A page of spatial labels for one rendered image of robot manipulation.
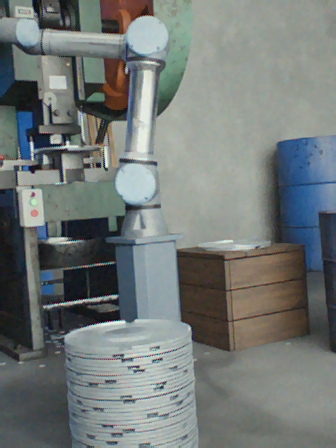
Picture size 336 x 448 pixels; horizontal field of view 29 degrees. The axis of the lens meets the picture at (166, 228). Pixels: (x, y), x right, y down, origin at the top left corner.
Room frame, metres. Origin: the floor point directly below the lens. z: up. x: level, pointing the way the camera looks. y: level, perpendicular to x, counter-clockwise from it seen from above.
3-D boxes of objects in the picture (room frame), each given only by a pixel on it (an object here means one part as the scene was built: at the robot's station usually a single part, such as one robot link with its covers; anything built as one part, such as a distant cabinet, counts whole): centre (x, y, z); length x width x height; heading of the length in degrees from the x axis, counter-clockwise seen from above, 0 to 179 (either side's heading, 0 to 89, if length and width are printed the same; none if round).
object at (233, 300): (2.58, -0.26, 0.18); 0.40 x 0.38 x 0.35; 30
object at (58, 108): (2.78, 0.43, 1.04); 0.17 x 0.15 x 0.30; 31
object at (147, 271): (2.10, 0.07, 0.23); 0.19 x 0.19 x 0.45; 35
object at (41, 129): (2.82, 0.45, 0.86); 0.20 x 0.16 x 0.05; 121
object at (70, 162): (2.66, 0.36, 0.72); 0.25 x 0.14 x 0.14; 31
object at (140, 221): (2.10, 0.07, 0.50); 0.15 x 0.15 x 0.10
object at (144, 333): (1.49, 0.11, 0.26); 0.29 x 0.29 x 0.01
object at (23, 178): (2.81, 0.45, 0.68); 0.45 x 0.30 x 0.06; 121
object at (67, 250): (2.81, 0.45, 0.36); 0.34 x 0.34 x 0.10
